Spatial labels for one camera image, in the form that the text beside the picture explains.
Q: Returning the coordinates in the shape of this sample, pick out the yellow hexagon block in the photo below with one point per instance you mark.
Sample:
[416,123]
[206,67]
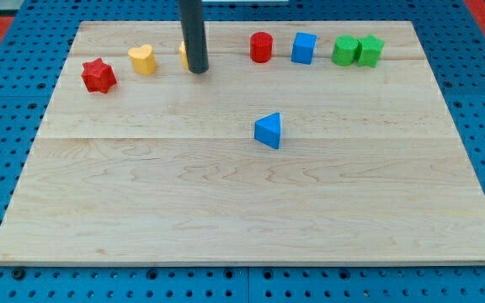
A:
[183,55]

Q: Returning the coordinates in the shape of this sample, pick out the blue triangle block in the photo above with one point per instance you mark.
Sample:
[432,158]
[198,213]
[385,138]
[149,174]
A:
[267,130]

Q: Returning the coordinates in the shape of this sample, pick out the wooden board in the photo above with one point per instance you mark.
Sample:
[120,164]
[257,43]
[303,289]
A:
[164,170]

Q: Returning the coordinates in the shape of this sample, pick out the red cylinder block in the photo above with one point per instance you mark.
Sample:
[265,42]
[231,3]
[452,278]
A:
[261,45]

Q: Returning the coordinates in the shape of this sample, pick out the blue cube block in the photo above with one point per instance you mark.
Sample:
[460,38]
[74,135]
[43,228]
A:
[303,48]

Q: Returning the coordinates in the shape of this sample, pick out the yellow heart block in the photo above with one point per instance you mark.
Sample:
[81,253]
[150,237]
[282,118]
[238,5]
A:
[142,59]

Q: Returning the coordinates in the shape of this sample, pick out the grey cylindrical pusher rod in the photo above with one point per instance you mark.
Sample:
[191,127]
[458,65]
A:
[193,29]

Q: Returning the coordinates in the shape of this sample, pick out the green cylinder block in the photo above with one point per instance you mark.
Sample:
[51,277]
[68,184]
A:
[345,50]

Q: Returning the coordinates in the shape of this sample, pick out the red star block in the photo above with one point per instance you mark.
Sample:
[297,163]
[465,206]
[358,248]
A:
[98,76]

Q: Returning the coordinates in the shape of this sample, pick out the green star block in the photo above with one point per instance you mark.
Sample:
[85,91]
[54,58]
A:
[369,52]

